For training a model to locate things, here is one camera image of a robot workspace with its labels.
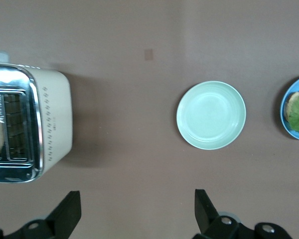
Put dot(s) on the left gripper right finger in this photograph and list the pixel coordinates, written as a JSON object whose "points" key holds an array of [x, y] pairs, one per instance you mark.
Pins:
{"points": [[209, 224]]}

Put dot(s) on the cream and chrome toaster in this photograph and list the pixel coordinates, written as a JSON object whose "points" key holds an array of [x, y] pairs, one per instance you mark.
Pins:
{"points": [[54, 112]]}

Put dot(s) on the light green round plate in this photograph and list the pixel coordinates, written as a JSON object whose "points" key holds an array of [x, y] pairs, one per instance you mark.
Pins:
{"points": [[211, 115]]}

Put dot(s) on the blue round plate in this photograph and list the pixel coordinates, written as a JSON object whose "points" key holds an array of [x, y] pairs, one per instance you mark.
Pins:
{"points": [[284, 124]]}

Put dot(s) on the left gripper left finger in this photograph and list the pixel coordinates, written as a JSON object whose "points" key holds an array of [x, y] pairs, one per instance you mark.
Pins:
{"points": [[64, 219]]}

